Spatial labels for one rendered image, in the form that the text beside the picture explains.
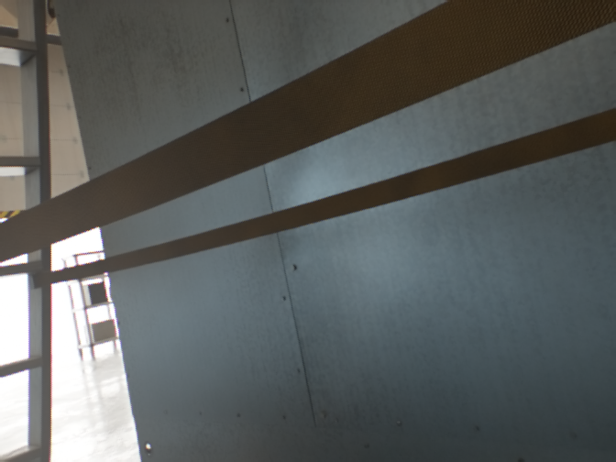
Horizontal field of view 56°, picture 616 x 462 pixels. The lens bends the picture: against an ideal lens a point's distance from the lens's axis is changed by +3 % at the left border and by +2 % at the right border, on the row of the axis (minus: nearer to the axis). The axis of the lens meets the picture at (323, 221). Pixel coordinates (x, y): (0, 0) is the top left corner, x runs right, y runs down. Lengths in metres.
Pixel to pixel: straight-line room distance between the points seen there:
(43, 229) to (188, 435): 1.41
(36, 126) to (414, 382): 0.94
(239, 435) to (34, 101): 0.94
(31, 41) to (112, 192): 0.99
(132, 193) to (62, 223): 0.08
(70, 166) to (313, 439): 10.03
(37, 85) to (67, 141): 9.95
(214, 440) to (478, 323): 0.90
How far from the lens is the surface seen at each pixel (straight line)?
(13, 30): 10.92
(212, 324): 1.59
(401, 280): 1.14
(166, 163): 0.33
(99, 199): 0.39
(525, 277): 1.03
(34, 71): 1.36
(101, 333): 9.04
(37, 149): 1.38
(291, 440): 1.48
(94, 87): 1.99
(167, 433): 1.91
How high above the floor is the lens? 0.73
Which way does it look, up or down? 3 degrees up
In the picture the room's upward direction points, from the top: 12 degrees counter-clockwise
